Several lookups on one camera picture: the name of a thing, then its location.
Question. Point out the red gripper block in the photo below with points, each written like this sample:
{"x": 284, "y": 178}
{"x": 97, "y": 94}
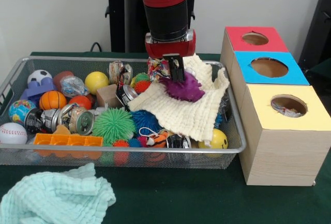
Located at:
{"x": 170, "y": 48}

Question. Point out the colourful dotted cloth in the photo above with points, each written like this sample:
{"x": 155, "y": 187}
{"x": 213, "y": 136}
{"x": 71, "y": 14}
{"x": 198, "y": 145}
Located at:
{"x": 157, "y": 70}

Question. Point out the purple spiky hedgehog toy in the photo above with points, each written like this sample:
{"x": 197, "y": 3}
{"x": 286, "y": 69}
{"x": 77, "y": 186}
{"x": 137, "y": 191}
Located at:
{"x": 183, "y": 92}

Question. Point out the cream knitted cloth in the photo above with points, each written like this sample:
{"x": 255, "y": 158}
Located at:
{"x": 186, "y": 115}

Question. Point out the multicoloured frayed cloth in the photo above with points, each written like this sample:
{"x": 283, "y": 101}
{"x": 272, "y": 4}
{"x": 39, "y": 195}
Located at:
{"x": 285, "y": 110}

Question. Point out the light blue muslin cloth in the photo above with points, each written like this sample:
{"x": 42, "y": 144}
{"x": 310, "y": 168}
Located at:
{"x": 51, "y": 198}

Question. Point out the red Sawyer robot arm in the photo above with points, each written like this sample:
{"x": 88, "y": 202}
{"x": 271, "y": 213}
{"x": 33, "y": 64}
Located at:
{"x": 165, "y": 6}

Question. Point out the wooden box with three holes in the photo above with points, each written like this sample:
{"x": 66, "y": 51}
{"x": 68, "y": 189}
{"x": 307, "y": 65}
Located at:
{"x": 284, "y": 156}

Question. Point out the yellow smiley ball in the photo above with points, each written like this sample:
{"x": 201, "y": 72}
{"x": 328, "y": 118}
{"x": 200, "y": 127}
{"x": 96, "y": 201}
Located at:
{"x": 219, "y": 138}

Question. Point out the plain yellow ball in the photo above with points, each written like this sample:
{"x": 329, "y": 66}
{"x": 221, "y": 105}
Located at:
{"x": 97, "y": 82}

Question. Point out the green spiky ball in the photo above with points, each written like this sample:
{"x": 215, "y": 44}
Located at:
{"x": 113, "y": 125}

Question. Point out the red rubber ball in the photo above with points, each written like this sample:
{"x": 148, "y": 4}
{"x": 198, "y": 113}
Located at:
{"x": 81, "y": 102}

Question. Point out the orange basketball toy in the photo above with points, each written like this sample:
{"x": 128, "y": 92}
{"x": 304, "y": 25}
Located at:
{"x": 53, "y": 100}

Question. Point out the orange plastic tray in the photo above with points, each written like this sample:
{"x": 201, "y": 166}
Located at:
{"x": 67, "y": 140}

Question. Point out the black and white soccer ball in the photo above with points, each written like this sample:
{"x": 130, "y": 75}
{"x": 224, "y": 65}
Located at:
{"x": 40, "y": 75}

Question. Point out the white baseball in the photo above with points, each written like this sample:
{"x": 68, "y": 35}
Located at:
{"x": 11, "y": 133}

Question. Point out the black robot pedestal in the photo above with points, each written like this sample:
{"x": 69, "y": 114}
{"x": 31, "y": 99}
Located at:
{"x": 121, "y": 27}

